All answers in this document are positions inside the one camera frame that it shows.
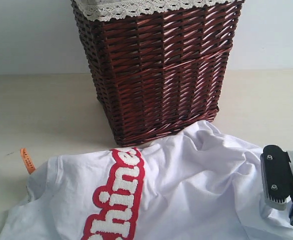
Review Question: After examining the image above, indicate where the white t-shirt red lettering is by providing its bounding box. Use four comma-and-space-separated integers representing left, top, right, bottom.
0, 121, 293, 240

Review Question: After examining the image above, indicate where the orange garment tag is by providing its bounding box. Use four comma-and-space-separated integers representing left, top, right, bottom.
20, 148, 36, 175

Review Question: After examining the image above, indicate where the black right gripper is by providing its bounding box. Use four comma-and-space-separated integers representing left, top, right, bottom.
260, 144, 293, 226

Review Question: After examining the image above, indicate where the dark brown wicker basket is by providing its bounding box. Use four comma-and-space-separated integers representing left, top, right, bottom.
71, 0, 243, 146

